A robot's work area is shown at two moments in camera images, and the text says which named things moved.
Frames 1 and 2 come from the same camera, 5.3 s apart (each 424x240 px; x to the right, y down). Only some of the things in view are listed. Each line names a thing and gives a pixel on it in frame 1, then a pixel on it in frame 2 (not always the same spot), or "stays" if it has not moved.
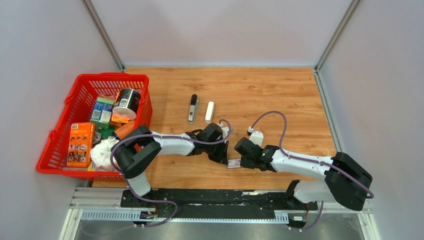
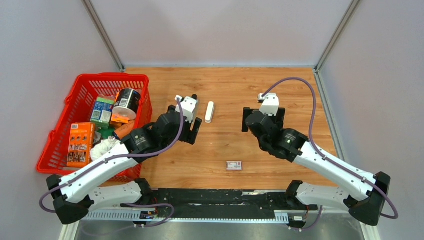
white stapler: [210, 112] stays
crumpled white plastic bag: [100, 155] stays
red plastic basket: [79, 107] stays
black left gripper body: [216, 151] -> [185, 132]
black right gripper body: [247, 163] -> [275, 120]
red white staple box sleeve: [234, 163] stays
